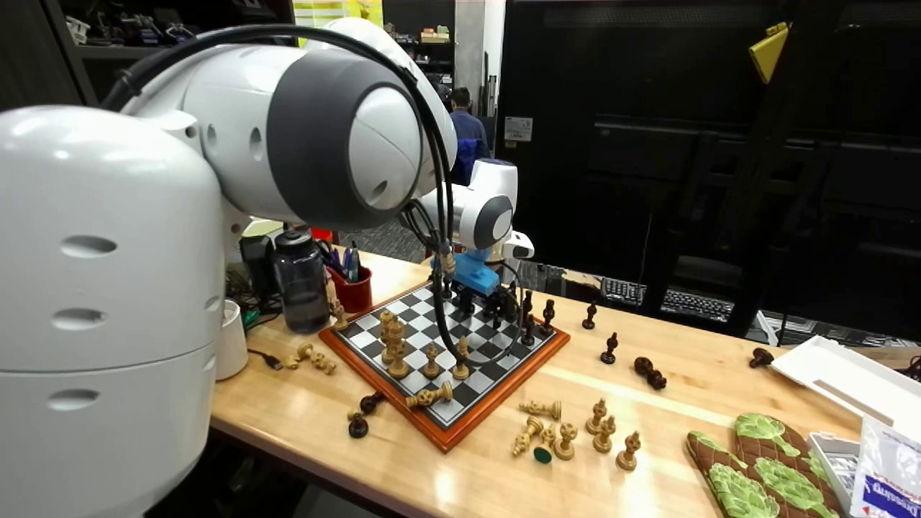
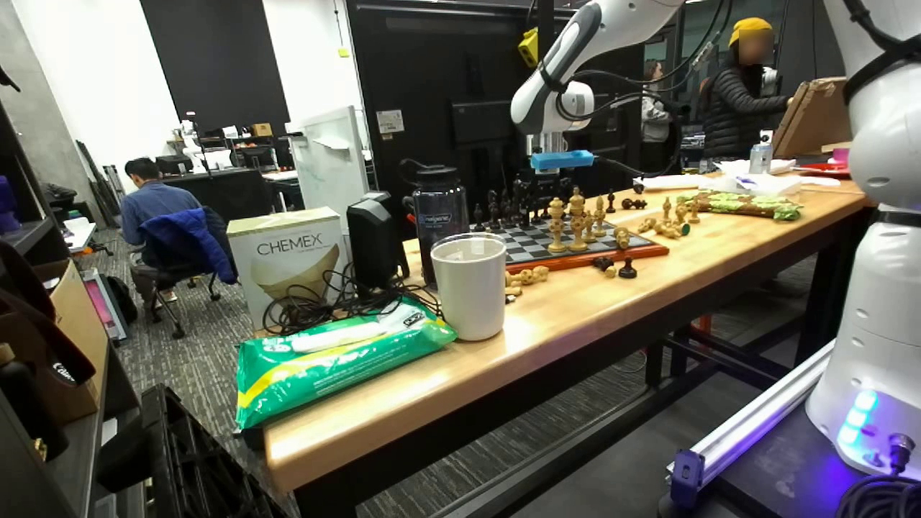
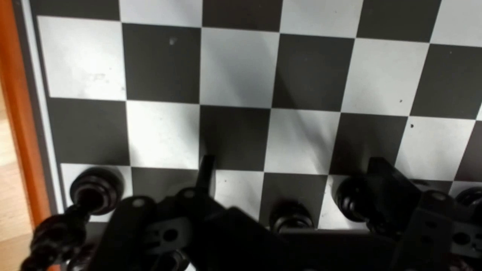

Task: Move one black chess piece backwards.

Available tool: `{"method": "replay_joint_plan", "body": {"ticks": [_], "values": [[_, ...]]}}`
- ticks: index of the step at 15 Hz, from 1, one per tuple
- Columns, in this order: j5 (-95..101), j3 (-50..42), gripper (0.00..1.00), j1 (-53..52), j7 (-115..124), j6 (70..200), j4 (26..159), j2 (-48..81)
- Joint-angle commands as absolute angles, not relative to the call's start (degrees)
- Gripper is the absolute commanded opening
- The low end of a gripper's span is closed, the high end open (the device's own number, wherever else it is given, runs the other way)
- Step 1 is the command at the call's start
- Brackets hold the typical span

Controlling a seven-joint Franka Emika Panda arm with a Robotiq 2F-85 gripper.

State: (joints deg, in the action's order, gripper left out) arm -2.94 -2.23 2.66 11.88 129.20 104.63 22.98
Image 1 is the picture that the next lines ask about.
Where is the man in blue shirt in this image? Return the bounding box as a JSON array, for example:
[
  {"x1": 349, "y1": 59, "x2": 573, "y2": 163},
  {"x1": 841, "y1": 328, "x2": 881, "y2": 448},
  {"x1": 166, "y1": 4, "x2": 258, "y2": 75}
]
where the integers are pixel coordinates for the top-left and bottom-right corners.
[{"x1": 445, "y1": 85, "x2": 491, "y2": 187}]

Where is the red pen cup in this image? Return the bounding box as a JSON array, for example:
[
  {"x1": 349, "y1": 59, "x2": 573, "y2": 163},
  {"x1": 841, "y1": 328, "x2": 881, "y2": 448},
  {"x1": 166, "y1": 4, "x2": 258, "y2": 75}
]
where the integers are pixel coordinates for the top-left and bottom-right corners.
[{"x1": 328, "y1": 263, "x2": 376, "y2": 317}]

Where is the plastic bag with blue print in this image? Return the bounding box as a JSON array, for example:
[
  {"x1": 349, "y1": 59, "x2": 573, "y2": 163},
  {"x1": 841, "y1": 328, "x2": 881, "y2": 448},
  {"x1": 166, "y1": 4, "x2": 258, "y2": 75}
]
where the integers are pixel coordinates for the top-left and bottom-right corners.
[{"x1": 849, "y1": 415, "x2": 921, "y2": 518}]

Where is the white paper sign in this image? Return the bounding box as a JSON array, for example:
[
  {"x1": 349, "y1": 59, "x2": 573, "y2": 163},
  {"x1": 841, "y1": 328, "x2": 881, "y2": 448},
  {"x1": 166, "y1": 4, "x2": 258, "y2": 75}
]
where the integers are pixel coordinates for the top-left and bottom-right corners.
[{"x1": 501, "y1": 114, "x2": 538, "y2": 146}]

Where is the dark jar with black lid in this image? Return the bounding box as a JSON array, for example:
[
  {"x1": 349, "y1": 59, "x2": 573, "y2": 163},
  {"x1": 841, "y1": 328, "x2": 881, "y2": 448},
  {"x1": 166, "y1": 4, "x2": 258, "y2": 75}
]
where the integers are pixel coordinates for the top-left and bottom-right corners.
[{"x1": 271, "y1": 228, "x2": 334, "y2": 337}]

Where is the black power cord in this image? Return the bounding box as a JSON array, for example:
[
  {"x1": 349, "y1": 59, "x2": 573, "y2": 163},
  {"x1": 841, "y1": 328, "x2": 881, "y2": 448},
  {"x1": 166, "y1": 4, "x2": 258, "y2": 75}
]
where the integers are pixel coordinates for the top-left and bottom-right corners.
[{"x1": 245, "y1": 346, "x2": 288, "y2": 373}]

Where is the white flat box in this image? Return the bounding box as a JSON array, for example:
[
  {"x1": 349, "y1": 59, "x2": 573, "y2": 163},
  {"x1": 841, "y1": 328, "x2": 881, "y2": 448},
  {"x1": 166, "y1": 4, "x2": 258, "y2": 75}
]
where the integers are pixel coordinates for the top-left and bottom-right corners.
[{"x1": 767, "y1": 333, "x2": 921, "y2": 440}]

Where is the green brown oven mitt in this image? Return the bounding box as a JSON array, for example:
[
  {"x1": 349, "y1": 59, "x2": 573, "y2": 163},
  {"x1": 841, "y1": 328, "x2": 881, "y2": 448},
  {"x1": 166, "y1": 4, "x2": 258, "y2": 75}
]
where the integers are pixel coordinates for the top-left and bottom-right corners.
[
  {"x1": 728, "y1": 410, "x2": 846, "y2": 518},
  {"x1": 681, "y1": 429, "x2": 783, "y2": 518}
]

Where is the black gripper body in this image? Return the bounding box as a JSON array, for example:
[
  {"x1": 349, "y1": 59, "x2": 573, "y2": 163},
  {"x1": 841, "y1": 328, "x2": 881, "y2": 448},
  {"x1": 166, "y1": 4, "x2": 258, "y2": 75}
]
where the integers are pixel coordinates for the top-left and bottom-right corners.
[{"x1": 468, "y1": 268, "x2": 527, "y2": 310}]

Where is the black partition screen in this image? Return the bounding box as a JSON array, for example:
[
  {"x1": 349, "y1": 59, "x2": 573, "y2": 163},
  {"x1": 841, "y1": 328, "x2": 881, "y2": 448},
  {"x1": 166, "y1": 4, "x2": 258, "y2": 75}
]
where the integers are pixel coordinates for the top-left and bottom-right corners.
[{"x1": 490, "y1": 0, "x2": 921, "y2": 333}]

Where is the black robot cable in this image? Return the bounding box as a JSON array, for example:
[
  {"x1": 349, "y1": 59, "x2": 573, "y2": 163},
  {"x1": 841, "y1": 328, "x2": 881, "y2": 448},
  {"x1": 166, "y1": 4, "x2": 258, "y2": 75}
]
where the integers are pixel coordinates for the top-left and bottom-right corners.
[{"x1": 97, "y1": 22, "x2": 482, "y2": 381}]

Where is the clear plastic container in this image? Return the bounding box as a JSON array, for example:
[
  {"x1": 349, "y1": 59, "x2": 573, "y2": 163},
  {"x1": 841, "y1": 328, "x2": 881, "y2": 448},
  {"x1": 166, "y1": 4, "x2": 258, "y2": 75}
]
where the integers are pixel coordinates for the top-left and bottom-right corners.
[{"x1": 805, "y1": 429, "x2": 867, "y2": 505}]

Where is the wooden framed chess board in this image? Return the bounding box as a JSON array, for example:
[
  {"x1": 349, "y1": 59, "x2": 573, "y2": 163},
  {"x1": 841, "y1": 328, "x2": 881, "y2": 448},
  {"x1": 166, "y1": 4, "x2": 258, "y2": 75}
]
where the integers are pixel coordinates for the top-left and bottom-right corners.
[{"x1": 317, "y1": 282, "x2": 573, "y2": 455}]

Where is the yellow triangular tag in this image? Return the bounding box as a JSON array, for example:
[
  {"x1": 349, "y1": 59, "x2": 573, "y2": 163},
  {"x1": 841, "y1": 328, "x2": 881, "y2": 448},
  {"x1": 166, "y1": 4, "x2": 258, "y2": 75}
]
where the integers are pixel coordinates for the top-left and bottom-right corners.
[{"x1": 749, "y1": 20, "x2": 793, "y2": 85}]

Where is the white Chemex box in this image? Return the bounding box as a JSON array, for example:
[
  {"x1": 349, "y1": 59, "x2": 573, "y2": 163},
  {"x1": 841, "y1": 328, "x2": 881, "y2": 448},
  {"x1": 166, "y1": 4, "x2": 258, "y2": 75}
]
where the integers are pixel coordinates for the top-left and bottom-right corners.
[{"x1": 238, "y1": 216, "x2": 288, "y2": 240}]

